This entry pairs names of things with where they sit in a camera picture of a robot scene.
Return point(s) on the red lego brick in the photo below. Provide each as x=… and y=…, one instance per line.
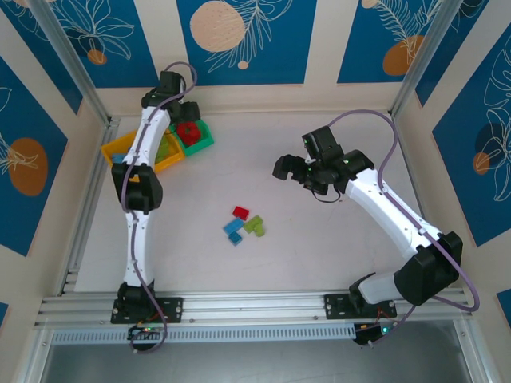
x=187, y=131
x=241, y=212
x=194, y=140

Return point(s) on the blue lego brick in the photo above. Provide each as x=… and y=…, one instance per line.
x=233, y=226
x=235, y=238
x=118, y=158

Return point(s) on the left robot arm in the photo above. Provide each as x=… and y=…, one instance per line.
x=135, y=187

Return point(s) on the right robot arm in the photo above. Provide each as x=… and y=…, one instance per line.
x=423, y=275

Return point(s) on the green plastic bin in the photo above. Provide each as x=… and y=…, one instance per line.
x=205, y=139

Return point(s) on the black controller board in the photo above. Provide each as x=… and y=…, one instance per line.
x=145, y=332
x=371, y=333

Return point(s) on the grey metal panel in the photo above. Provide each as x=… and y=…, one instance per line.
x=255, y=365

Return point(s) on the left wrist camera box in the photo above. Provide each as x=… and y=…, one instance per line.
x=169, y=81

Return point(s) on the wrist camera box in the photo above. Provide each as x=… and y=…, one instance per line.
x=169, y=81
x=321, y=141

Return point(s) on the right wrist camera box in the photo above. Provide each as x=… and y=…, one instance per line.
x=321, y=141

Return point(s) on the aluminium side rail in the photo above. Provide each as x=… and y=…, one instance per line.
x=411, y=175
x=78, y=247

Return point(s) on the aluminium frame post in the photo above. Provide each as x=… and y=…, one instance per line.
x=425, y=60
x=72, y=60

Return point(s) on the aluminium frame rail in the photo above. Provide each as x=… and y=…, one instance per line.
x=255, y=307

